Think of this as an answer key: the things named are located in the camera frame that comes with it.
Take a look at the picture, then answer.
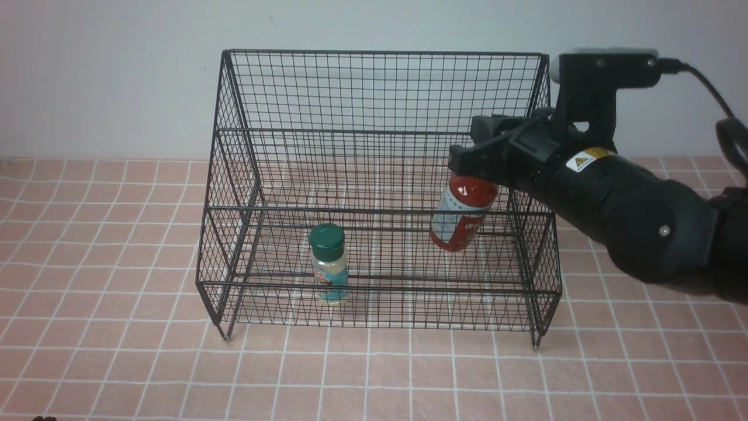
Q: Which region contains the red sauce bottle yellow cap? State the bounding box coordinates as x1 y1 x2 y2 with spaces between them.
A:
430 175 498 253

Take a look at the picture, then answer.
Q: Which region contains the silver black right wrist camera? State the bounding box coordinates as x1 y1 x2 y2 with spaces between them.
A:
549 47 662 149

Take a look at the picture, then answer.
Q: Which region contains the black wire mesh rack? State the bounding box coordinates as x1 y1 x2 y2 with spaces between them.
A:
196 50 563 347

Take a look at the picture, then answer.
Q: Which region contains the green-capped seasoning bottle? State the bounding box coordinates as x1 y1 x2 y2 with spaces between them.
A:
308 223 348 306

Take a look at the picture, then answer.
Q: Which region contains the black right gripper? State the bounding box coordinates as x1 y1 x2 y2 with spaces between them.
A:
447 109 614 196

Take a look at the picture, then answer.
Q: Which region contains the black right camera cable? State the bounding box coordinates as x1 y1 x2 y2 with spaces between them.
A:
657 57 748 182

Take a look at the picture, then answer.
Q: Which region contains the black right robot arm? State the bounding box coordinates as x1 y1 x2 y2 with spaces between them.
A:
448 109 747 305

